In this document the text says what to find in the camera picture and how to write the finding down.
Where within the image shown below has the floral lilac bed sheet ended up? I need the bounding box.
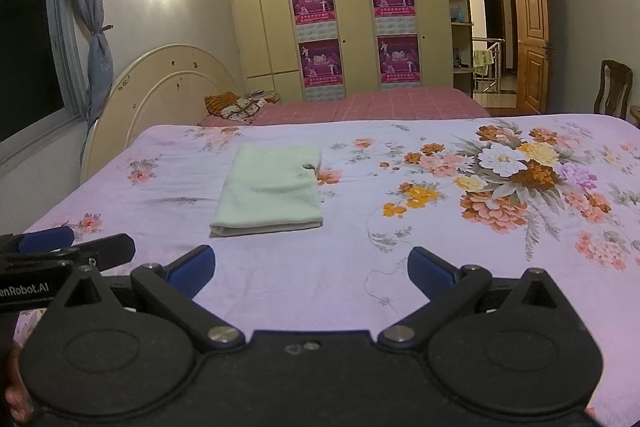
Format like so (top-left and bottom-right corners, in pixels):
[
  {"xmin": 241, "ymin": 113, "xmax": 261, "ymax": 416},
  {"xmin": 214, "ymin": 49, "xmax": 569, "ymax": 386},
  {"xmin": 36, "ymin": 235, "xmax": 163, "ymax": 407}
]
[{"xmin": 37, "ymin": 114, "xmax": 639, "ymax": 426}]

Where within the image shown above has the wooden door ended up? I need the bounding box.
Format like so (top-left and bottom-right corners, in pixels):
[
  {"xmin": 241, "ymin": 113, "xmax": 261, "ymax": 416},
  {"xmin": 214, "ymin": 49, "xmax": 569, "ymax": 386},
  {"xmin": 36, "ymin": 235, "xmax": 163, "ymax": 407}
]
[{"xmin": 515, "ymin": 0, "xmax": 551, "ymax": 114}]

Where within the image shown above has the cream round headboard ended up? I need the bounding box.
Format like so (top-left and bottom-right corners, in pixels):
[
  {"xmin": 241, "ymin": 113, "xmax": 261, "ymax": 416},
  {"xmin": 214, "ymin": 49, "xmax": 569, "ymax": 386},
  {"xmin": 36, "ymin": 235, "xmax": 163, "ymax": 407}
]
[{"xmin": 80, "ymin": 43, "xmax": 243, "ymax": 182}]

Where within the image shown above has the dark wooden chair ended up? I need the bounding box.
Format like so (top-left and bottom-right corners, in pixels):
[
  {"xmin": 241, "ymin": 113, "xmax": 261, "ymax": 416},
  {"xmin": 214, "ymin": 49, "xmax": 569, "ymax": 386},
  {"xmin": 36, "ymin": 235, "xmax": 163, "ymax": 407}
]
[{"xmin": 593, "ymin": 60, "xmax": 634, "ymax": 119}]

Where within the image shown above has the upper left magenta poster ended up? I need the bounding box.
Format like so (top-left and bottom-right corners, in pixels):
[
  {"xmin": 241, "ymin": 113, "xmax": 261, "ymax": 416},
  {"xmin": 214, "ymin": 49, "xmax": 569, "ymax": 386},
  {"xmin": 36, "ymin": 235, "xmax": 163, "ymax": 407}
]
[{"xmin": 292, "ymin": 0, "xmax": 335, "ymax": 26}]

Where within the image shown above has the lower right magenta poster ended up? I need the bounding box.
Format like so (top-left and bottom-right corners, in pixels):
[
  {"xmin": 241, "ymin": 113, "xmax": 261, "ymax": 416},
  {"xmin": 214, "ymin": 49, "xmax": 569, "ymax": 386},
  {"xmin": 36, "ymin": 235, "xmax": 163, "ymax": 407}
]
[{"xmin": 378, "ymin": 35, "xmax": 421, "ymax": 86}]

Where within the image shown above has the person's left hand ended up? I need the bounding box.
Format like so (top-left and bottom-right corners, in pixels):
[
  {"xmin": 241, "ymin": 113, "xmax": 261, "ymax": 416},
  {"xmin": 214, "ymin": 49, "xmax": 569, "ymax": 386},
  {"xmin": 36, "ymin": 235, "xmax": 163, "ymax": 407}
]
[{"xmin": 4, "ymin": 343, "xmax": 34, "ymax": 425}]

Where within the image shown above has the pink checked bed cover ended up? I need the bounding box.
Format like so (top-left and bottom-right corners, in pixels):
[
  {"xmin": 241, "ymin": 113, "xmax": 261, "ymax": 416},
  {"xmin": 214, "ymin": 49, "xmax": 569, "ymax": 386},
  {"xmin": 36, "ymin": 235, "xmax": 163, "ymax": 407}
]
[{"xmin": 200, "ymin": 87, "xmax": 489, "ymax": 127}]

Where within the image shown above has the pale green small garment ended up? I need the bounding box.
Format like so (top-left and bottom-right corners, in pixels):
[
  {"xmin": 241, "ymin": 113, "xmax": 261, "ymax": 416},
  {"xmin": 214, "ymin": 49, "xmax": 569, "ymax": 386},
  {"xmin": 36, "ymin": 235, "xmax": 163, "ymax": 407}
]
[{"xmin": 209, "ymin": 144, "xmax": 323, "ymax": 237}]

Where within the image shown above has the lower left magenta poster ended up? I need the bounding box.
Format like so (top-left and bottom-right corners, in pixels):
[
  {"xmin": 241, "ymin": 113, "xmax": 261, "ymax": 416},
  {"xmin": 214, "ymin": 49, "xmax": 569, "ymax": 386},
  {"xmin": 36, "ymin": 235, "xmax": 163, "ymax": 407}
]
[{"xmin": 298, "ymin": 39, "xmax": 343, "ymax": 88}]

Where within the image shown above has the window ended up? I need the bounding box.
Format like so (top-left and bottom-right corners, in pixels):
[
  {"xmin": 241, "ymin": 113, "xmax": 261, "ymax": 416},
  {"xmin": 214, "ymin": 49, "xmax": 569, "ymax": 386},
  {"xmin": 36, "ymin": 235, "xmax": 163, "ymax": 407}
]
[{"xmin": 1, "ymin": 0, "xmax": 87, "ymax": 166}]

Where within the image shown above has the orange patterned pillow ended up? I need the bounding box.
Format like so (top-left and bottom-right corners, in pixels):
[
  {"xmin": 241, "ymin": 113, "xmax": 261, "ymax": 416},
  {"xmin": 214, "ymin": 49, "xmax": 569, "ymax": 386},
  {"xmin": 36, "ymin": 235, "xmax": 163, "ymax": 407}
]
[{"xmin": 204, "ymin": 90, "xmax": 280, "ymax": 122}]

